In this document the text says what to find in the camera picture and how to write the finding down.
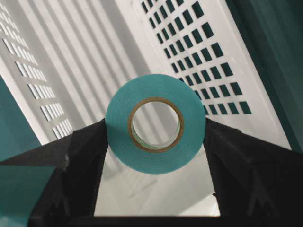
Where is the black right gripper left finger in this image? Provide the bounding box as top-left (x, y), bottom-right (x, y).
top-left (0, 120), bottom-right (108, 227)

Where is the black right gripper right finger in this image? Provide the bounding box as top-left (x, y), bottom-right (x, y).
top-left (204, 119), bottom-right (303, 227)

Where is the teal tape roll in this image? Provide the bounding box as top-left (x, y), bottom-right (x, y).
top-left (105, 74), bottom-right (205, 175)

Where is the white perforated plastic basket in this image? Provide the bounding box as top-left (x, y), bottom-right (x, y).
top-left (0, 0), bottom-right (292, 217)

